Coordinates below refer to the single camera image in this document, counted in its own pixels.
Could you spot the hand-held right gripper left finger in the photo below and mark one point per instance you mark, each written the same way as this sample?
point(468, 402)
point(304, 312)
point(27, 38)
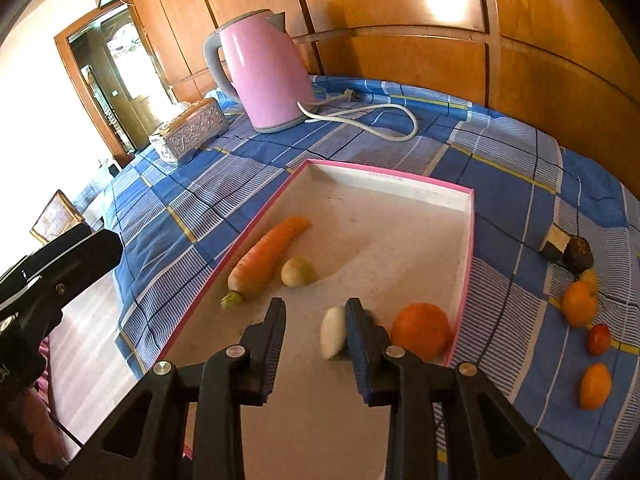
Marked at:
point(270, 355)

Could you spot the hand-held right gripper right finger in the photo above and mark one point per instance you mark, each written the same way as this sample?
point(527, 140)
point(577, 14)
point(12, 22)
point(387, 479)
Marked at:
point(360, 360)

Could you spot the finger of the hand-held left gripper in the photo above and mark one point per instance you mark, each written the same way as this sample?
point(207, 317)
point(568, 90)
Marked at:
point(85, 260)

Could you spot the white radish piece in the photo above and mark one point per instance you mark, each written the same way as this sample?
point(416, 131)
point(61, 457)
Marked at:
point(332, 332)

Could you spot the pink-edged cardboard box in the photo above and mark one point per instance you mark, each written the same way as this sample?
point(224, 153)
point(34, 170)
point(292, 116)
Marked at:
point(390, 240)

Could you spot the black and white vegetable piece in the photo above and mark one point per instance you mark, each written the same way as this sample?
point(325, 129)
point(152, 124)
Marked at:
point(552, 250)

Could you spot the small round orange fruit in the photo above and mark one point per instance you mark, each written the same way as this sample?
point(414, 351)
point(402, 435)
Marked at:
point(577, 305)

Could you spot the small oval orange fruit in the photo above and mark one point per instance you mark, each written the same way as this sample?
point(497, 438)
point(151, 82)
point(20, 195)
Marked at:
point(595, 387)

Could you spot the dark brown round fruit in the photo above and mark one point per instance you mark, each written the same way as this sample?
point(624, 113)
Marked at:
point(579, 255)

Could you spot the person's left hand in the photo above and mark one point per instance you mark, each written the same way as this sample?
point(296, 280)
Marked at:
point(42, 430)

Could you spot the wicker chair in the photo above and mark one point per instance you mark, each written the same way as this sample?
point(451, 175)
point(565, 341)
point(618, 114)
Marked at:
point(52, 220)

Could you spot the large orange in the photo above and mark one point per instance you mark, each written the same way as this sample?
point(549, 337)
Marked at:
point(420, 332)

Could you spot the small pale potato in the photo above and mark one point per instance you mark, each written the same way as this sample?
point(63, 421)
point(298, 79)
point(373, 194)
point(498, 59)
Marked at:
point(297, 272)

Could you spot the orange carrot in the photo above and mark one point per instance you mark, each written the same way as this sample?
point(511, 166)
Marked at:
point(265, 260)

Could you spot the silver embossed tissue box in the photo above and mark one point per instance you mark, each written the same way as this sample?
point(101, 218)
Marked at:
point(195, 127)

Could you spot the blue plaid bed sheet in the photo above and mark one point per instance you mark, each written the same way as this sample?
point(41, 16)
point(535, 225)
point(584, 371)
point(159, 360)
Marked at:
point(500, 185)

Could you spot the wooden framed doorway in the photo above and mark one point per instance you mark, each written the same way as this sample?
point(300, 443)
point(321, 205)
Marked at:
point(82, 21)

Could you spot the small red fruit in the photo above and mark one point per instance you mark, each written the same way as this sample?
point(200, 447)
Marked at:
point(599, 340)

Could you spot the small yellow fruit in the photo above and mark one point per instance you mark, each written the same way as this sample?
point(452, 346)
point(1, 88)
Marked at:
point(591, 280)

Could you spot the pink electric kettle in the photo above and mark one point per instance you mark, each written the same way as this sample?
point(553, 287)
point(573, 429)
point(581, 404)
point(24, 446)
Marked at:
point(260, 70)

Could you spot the wooden headboard panel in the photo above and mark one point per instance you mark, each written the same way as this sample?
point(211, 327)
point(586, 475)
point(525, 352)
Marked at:
point(400, 60)

